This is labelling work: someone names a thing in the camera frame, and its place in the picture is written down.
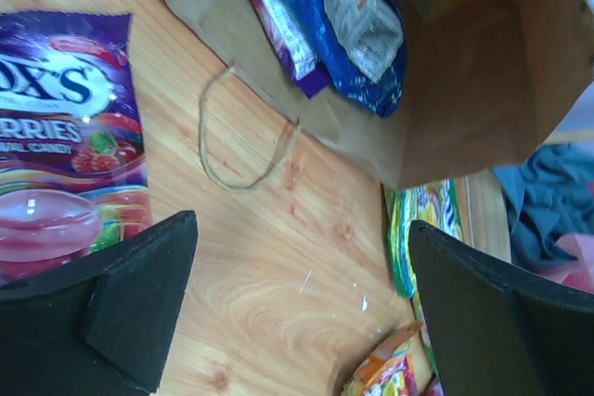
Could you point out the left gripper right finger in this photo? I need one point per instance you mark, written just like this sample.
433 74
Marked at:
497 329

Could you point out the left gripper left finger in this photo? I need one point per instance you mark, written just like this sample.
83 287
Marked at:
102 325

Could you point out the orange Fox's candy packet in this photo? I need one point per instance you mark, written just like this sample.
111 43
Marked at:
402 364

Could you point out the pink shirt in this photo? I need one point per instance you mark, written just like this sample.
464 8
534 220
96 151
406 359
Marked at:
577 274

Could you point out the purple Fox's packet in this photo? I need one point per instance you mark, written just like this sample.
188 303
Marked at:
73 163
295 54

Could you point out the red paper bag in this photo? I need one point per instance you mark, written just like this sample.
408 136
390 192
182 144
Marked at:
487 82

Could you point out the blue chip bag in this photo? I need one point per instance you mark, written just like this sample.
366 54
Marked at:
362 45

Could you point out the blue-grey cloth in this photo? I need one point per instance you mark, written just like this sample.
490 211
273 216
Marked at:
547 197

